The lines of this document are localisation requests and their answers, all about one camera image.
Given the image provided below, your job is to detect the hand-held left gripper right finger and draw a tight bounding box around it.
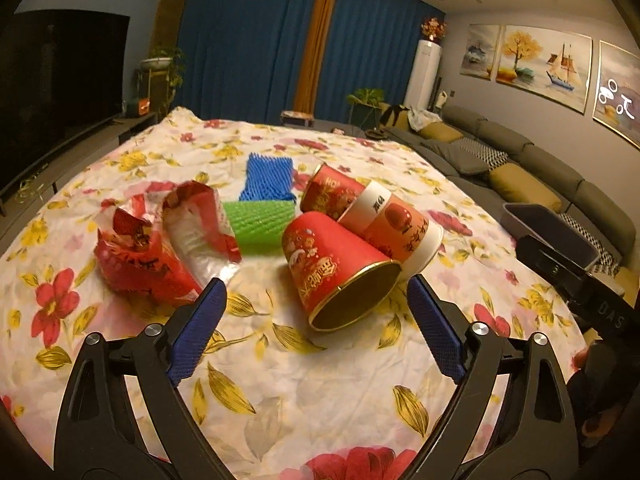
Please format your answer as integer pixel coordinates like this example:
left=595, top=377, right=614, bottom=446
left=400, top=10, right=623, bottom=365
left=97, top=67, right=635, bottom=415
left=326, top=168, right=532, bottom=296
left=406, top=275, right=588, bottom=480

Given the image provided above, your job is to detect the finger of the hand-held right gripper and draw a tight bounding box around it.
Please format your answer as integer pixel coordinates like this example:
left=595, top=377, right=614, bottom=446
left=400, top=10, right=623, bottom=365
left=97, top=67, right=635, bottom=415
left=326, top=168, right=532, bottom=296
left=515, top=234, right=598, bottom=296

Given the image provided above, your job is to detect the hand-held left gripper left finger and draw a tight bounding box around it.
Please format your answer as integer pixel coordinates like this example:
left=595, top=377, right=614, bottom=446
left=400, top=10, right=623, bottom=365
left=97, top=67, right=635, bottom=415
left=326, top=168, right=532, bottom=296
left=55, top=277, right=228, bottom=480

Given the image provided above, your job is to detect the grey plastic bin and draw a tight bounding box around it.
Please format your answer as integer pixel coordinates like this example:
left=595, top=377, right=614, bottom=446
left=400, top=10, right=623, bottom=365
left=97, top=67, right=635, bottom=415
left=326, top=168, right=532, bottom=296
left=502, top=202, right=601, bottom=273

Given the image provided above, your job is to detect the red snack packet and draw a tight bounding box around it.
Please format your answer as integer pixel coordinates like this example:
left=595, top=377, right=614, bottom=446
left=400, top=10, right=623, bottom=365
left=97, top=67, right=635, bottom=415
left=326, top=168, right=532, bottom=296
left=95, top=195, right=202, bottom=307

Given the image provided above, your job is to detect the clear red-edged packet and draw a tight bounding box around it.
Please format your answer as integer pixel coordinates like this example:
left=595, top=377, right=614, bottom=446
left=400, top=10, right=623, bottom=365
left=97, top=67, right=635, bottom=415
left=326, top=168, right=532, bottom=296
left=162, top=182, right=243, bottom=286

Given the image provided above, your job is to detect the white and red paper cup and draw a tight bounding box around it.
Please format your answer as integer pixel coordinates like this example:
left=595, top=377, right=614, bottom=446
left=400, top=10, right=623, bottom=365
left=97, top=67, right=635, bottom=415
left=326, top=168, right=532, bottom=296
left=337, top=182, right=445, bottom=273

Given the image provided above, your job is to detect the green foam net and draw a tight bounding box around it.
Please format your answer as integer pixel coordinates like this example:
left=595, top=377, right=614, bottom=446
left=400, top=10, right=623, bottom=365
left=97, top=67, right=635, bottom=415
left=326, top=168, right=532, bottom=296
left=222, top=201, right=297, bottom=257

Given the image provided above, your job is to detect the large red paper cup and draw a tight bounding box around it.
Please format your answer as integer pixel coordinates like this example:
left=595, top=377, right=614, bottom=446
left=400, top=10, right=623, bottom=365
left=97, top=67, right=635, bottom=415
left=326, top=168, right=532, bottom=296
left=281, top=210, right=401, bottom=332

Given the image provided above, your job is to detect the blue foam net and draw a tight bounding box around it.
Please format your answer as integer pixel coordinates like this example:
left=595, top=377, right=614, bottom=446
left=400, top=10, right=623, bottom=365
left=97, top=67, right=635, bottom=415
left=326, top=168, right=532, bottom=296
left=238, top=152, right=295, bottom=203

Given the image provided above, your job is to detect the small red paper cup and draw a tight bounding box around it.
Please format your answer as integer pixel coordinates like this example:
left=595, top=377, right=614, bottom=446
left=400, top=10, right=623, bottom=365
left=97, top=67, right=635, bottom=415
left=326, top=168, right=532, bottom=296
left=300, top=162, right=368, bottom=221

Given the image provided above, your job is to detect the black white patterned cushion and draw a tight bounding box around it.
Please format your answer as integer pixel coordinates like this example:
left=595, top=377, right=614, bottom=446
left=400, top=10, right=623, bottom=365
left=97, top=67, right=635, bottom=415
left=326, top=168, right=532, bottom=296
left=452, top=137, right=506, bottom=166
left=557, top=212, right=626, bottom=268

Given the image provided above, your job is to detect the large yellow cushion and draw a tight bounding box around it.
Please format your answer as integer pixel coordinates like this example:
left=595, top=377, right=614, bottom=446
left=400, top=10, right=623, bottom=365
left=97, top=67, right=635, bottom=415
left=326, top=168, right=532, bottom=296
left=487, top=164, right=563, bottom=211

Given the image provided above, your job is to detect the floral blanket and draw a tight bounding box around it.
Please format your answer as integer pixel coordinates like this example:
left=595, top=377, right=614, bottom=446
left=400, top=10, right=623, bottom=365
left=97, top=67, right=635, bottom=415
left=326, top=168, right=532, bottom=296
left=0, top=106, right=586, bottom=480

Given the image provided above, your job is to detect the grey sofa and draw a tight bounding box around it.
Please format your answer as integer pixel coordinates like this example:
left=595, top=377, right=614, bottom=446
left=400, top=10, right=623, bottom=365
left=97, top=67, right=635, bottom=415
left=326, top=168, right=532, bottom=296
left=385, top=102, right=640, bottom=311

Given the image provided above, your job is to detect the grey cushion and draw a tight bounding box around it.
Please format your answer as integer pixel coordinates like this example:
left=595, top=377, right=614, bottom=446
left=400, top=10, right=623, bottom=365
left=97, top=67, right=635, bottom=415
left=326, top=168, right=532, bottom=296
left=425, top=140, right=488, bottom=174

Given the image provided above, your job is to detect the small yellow cushion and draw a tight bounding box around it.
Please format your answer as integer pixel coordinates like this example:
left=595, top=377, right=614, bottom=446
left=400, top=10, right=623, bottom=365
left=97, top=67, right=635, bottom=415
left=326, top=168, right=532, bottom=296
left=419, top=122, right=463, bottom=142

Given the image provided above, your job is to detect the purple painting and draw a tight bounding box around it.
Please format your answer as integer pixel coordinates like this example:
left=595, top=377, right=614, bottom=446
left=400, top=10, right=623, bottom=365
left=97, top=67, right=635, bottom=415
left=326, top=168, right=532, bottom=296
left=592, top=40, right=640, bottom=148

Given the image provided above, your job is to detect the white cloth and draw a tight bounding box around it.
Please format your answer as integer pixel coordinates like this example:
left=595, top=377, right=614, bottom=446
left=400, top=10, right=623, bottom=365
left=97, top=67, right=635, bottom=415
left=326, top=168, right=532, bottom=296
left=407, top=109, right=443, bottom=128

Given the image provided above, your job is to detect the tree and sailboat painting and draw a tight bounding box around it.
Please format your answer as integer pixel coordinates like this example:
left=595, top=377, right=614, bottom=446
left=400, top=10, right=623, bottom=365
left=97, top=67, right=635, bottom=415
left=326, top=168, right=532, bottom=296
left=495, top=25, right=593, bottom=113

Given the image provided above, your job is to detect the grey television cabinet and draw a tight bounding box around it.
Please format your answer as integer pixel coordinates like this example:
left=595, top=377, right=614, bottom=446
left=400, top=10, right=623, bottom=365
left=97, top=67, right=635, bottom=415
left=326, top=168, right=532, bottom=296
left=0, top=114, right=157, bottom=241

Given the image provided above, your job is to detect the dark garment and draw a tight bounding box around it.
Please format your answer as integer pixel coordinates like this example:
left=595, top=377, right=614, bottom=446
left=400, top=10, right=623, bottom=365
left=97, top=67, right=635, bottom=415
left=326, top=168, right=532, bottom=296
left=380, top=105, right=411, bottom=128

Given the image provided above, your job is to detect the small grey boat painting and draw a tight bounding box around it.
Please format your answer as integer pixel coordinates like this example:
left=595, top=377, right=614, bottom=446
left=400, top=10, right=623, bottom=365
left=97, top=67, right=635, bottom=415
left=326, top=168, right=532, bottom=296
left=460, top=24, right=501, bottom=80

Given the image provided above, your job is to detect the white standing air conditioner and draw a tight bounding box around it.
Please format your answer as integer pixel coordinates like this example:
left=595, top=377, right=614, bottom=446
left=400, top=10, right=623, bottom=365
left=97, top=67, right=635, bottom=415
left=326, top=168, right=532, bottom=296
left=404, top=40, right=443, bottom=111

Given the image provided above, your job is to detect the green potted plant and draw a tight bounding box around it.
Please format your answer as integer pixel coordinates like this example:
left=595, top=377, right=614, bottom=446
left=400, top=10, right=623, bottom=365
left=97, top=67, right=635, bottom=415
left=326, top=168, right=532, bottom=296
left=347, top=87, right=387, bottom=131

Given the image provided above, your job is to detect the trailing plant on stand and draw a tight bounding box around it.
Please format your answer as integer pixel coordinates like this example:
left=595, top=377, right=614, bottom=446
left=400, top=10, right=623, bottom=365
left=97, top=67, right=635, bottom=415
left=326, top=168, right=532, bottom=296
left=136, top=46, right=186, bottom=112

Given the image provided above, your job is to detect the artificial flower decoration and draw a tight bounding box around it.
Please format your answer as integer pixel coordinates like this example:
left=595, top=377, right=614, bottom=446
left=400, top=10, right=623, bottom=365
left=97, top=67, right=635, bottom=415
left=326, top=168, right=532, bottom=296
left=420, top=16, right=447, bottom=42

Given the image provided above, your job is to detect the black television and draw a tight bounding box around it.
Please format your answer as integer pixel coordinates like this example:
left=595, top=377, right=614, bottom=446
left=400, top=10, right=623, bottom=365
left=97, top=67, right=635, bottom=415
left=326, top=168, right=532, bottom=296
left=0, top=9, right=131, bottom=202

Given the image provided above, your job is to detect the blue curtain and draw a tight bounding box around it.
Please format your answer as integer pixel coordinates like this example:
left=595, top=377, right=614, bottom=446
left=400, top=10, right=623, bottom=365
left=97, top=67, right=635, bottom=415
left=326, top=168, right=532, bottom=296
left=320, top=0, right=446, bottom=127
left=177, top=0, right=321, bottom=122

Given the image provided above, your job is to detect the orange curtain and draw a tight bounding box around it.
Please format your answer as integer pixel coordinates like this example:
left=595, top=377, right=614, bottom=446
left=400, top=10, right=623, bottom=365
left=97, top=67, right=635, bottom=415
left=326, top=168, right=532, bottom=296
left=294, top=0, right=341, bottom=117

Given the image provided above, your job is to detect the wooden door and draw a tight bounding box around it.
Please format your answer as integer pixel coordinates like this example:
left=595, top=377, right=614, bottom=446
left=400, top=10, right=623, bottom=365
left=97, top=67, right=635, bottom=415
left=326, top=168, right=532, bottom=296
left=155, top=0, right=193, bottom=61

